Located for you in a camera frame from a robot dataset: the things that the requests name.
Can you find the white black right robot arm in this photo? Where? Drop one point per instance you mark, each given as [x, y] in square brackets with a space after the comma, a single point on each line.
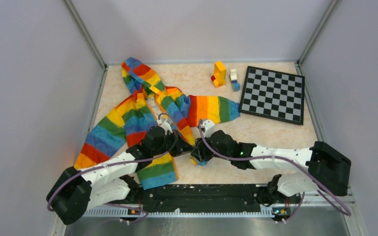
[318, 168]

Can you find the rainbow striped zip jacket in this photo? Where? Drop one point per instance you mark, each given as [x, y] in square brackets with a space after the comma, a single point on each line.
[129, 121]

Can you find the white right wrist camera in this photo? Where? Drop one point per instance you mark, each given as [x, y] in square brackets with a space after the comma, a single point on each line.
[207, 127]

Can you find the black white checkerboard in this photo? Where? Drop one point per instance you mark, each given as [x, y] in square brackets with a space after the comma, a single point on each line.
[274, 95]

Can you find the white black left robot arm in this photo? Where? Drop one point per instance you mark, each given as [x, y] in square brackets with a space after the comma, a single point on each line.
[79, 190]

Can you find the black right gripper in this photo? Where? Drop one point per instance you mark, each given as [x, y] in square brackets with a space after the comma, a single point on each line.
[200, 153]

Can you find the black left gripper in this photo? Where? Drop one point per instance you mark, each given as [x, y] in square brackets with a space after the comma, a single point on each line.
[181, 147]

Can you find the orange yellow block toy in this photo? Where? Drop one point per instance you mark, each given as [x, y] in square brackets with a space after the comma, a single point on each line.
[218, 77]

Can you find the white blue block toy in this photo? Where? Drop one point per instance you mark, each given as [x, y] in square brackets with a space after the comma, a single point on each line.
[234, 80]

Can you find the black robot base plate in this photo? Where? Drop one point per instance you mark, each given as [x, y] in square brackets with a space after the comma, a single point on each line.
[213, 198]

